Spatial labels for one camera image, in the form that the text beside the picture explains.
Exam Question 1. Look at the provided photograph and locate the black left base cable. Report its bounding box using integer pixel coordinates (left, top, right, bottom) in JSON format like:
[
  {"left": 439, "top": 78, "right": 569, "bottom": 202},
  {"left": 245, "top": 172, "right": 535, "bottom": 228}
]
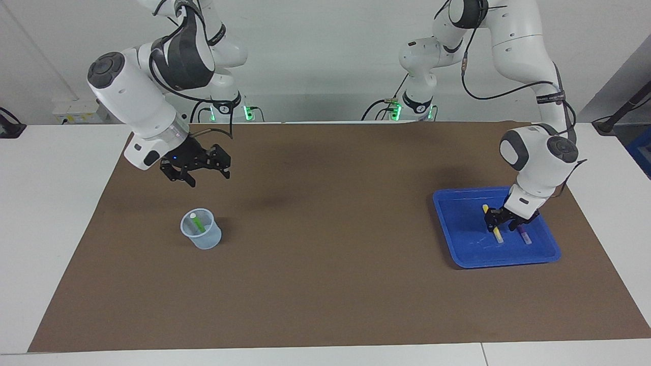
[{"left": 361, "top": 99, "right": 402, "bottom": 121}]

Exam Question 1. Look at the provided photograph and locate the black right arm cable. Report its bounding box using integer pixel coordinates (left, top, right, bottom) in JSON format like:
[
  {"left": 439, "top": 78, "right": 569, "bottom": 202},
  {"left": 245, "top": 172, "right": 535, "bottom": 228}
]
[{"left": 147, "top": 0, "right": 234, "bottom": 140}]

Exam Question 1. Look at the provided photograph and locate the white power box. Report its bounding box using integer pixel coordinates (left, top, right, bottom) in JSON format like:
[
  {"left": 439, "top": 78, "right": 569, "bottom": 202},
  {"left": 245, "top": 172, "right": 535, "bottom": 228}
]
[{"left": 52, "top": 99, "right": 110, "bottom": 124}]

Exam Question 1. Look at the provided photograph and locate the brown table mat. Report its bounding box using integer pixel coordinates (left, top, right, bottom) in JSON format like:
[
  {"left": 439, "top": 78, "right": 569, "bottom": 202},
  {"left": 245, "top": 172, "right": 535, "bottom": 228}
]
[{"left": 28, "top": 121, "right": 651, "bottom": 353}]

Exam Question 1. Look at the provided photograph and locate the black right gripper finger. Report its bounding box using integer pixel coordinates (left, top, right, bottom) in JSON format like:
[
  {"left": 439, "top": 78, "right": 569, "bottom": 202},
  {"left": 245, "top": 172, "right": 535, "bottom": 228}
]
[
  {"left": 208, "top": 144, "right": 231, "bottom": 178},
  {"left": 162, "top": 165, "right": 196, "bottom": 188}
]

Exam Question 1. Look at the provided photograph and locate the blue crate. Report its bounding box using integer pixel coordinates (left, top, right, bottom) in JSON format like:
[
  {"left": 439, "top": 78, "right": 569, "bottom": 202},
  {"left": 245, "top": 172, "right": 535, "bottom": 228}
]
[{"left": 627, "top": 127, "right": 651, "bottom": 178}]

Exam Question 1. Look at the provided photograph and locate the black stand pole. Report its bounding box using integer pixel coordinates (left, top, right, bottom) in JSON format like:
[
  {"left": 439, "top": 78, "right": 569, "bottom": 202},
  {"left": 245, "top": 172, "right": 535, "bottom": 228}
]
[{"left": 593, "top": 81, "right": 651, "bottom": 135}]

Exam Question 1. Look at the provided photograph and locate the blue plastic tray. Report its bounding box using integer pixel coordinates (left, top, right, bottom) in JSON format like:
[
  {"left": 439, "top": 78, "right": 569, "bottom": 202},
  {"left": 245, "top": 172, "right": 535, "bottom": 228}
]
[{"left": 433, "top": 186, "right": 561, "bottom": 269}]

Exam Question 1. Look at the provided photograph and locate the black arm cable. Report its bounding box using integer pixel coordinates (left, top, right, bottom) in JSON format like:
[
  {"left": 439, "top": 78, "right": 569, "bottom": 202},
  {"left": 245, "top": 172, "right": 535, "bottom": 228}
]
[
  {"left": 460, "top": 0, "right": 588, "bottom": 196},
  {"left": 147, "top": 0, "right": 234, "bottom": 140}
]

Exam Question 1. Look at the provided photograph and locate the black right arm strap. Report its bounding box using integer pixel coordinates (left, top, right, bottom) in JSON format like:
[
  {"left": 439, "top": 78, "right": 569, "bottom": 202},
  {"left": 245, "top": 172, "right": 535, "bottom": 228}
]
[{"left": 206, "top": 23, "right": 227, "bottom": 46}]

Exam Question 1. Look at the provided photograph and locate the yellow marker pen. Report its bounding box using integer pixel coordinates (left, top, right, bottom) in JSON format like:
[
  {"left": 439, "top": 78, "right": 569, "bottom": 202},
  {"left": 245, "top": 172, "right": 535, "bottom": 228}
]
[{"left": 482, "top": 204, "right": 504, "bottom": 243}]

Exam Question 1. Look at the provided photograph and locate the black desk clamp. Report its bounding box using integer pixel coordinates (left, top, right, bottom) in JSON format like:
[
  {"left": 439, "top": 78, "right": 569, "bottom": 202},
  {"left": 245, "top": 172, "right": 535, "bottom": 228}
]
[{"left": 0, "top": 108, "right": 27, "bottom": 139}]

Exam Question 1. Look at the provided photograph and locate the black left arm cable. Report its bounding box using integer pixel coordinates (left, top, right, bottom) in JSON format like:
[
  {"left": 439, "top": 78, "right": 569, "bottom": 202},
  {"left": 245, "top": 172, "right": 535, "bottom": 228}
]
[{"left": 460, "top": 0, "right": 588, "bottom": 196}]

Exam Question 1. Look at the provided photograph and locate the translucent plastic cup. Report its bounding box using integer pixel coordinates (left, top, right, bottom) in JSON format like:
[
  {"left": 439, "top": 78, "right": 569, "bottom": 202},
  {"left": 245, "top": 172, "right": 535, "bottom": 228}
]
[{"left": 181, "top": 208, "right": 222, "bottom": 250}]

